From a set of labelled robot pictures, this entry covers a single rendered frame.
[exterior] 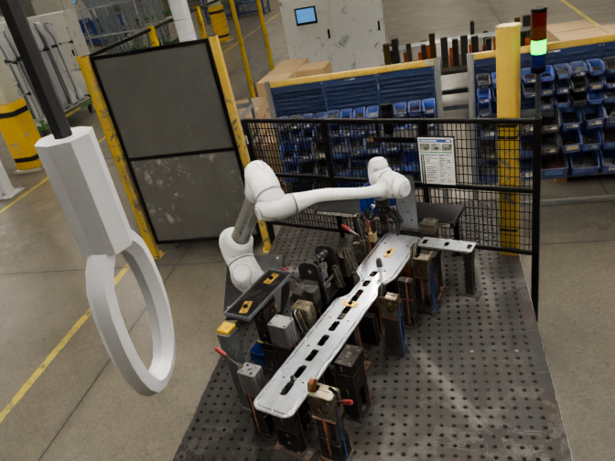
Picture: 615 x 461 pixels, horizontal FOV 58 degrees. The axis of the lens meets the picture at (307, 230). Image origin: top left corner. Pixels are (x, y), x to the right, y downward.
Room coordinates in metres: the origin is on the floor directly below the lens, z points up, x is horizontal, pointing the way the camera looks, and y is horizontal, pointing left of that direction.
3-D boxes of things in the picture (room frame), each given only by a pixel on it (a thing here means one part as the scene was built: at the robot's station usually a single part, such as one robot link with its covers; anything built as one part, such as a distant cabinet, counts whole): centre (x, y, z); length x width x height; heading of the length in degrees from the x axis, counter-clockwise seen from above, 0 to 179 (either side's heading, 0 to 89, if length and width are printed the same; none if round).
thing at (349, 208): (3.00, -0.49, 1.01); 0.90 x 0.22 x 0.03; 54
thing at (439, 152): (2.92, -0.81, 1.30); 0.23 x 0.02 x 0.31; 54
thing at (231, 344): (1.95, 0.43, 0.92); 0.08 x 0.08 x 0.44; 54
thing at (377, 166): (2.52, -0.41, 1.47); 0.13 x 0.11 x 0.16; 19
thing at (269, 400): (2.13, -0.12, 1.00); 1.38 x 0.22 x 0.02; 144
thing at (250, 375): (1.77, 0.35, 0.88); 0.11 x 0.10 x 0.36; 54
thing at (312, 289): (2.24, 0.05, 0.89); 0.13 x 0.11 x 0.38; 54
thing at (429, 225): (2.67, -0.67, 0.88); 0.08 x 0.08 x 0.36; 54
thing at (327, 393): (1.56, 0.06, 0.88); 0.15 x 0.11 x 0.36; 54
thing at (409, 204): (2.73, -0.57, 1.17); 0.12 x 0.01 x 0.34; 54
